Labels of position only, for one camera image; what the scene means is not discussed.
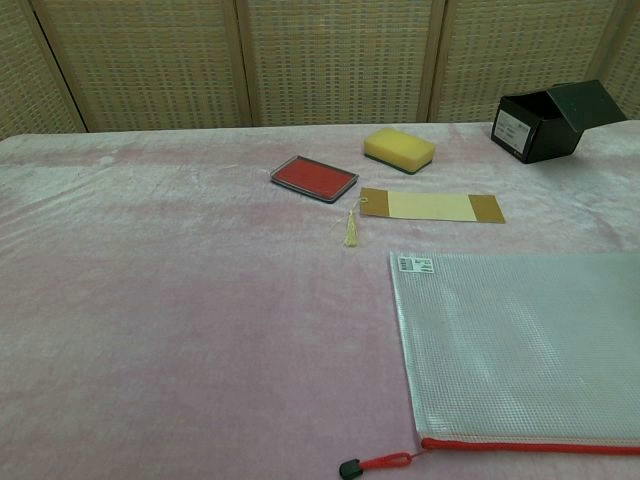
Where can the black box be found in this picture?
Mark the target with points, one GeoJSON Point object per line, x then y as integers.
{"type": "Point", "coordinates": [550, 142]}

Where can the clear plastic zip bag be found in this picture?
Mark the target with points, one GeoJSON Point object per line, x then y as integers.
{"type": "Point", "coordinates": [500, 350]}

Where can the woven bamboo folding screen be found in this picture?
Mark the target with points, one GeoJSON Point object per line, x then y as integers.
{"type": "Point", "coordinates": [150, 60]}

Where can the pink fleece tablecloth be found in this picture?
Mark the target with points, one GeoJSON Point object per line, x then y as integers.
{"type": "Point", "coordinates": [150, 300]}

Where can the red ink pad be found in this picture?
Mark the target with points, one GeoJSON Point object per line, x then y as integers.
{"type": "Point", "coordinates": [315, 176]}

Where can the yellow sponge with green base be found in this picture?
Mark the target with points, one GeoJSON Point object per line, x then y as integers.
{"type": "Point", "coordinates": [400, 145]}

